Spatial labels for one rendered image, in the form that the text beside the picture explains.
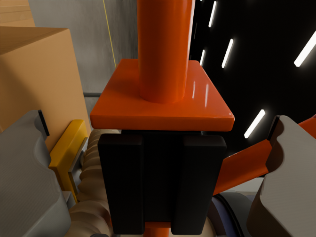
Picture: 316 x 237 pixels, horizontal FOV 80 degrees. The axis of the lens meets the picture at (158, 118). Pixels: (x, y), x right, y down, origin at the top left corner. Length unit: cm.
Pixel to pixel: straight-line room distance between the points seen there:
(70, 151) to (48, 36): 14
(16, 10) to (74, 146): 76
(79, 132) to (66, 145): 4
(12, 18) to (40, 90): 71
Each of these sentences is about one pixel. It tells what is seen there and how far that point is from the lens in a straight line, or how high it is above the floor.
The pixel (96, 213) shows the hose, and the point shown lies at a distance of 17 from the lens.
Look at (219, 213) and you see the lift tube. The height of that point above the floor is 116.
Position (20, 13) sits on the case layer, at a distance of 100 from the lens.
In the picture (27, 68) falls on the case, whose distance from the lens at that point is 24.
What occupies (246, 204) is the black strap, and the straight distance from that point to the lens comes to 30.
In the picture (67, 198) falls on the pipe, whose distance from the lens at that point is 21.
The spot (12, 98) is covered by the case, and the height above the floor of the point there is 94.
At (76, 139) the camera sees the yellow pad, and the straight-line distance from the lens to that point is 29.
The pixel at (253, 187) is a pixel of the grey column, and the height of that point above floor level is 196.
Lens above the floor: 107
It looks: 1 degrees up
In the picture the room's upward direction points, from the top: 91 degrees clockwise
